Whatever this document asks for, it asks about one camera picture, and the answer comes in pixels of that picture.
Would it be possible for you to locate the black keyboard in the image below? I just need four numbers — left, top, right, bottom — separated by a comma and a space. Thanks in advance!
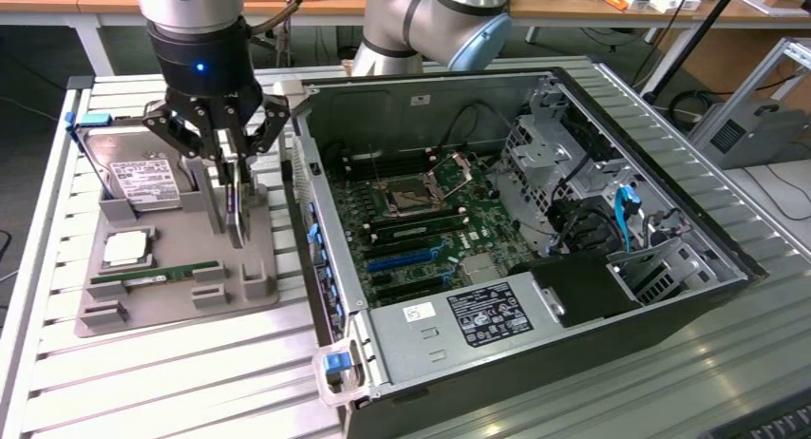
699, 400, 811, 439

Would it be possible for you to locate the black power wire bundle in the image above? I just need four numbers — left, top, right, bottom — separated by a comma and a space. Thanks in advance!
545, 191, 626, 258

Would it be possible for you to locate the black wire loop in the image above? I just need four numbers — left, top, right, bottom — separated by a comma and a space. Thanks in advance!
442, 103, 503, 148

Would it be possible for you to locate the silver chipset heatsink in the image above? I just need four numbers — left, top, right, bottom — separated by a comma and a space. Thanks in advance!
461, 256, 507, 284

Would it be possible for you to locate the metal socket cover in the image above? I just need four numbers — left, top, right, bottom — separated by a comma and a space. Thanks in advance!
427, 151, 481, 198

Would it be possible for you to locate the blue expansion slot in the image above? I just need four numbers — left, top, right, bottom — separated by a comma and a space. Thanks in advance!
367, 250, 443, 274

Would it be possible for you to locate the black open PC case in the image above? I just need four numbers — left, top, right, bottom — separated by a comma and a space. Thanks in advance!
278, 66, 773, 439

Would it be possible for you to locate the aluminium profile frame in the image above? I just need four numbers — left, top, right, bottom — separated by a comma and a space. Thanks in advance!
687, 36, 811, 148

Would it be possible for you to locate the office chair base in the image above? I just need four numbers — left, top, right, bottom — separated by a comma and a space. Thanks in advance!
253, 29, 297, 68

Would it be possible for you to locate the low metal disk bay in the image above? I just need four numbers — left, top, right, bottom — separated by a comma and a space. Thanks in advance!
605, 237, 722, 307

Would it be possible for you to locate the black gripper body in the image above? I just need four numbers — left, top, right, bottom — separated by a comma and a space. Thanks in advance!
146, 14, 266, 126

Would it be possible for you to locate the long black expansion slot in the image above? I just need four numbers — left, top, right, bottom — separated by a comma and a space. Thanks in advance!
378, 276, 449, 303
362, 240, 441, 265

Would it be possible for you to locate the blue case latch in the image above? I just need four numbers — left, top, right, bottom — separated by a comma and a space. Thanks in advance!
321, 353, 351, 379

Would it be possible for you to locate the black plastic cover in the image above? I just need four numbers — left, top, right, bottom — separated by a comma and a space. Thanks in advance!
509, 250, 643, 330

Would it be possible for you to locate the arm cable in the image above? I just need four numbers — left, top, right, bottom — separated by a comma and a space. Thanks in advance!
249, 0, 311, 37

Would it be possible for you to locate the tall metal disk bay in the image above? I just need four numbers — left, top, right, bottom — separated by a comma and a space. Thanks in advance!
499, 75, 635, 207

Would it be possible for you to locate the black tripod pole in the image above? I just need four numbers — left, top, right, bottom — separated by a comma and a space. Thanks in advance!
639, 0, 749, 103

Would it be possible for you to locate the black green graphics card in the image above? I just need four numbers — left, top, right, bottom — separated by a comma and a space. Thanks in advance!
221, 154, 250, 250

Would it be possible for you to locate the CPU socket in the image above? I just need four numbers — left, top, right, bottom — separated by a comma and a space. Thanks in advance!
371, 170, 446, 220

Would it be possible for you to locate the silver hard disk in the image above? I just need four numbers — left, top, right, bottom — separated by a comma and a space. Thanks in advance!
82, 124, 197, 213

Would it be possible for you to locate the blue data wire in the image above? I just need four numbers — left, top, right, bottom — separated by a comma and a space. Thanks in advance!
613, 184, 643, 256

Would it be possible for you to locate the green motherboard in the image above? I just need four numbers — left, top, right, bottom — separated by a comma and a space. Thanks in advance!
319, 146, 541, 308

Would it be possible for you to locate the green RAM stick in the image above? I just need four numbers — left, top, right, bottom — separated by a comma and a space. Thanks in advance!
378, 213, 470, 240
90, 261, 225, 287

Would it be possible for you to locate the grey power supply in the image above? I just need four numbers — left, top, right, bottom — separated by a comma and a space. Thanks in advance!
365, 271, 570, 388

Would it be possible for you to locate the white carton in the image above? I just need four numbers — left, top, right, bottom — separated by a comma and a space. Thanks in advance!
651, 0, 703, 15

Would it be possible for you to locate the silver CPU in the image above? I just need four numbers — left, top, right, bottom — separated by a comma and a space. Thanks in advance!
103, 230, 154, 268

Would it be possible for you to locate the coiled black cable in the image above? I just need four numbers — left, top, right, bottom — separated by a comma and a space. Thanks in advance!
667, 89, 706, 125

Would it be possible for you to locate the grey cabinet with handle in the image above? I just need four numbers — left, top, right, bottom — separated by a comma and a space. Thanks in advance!
701, 96, 811, 170

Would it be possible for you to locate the grey parts rack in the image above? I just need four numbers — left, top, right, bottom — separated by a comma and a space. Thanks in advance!
74, 142, 285, 339

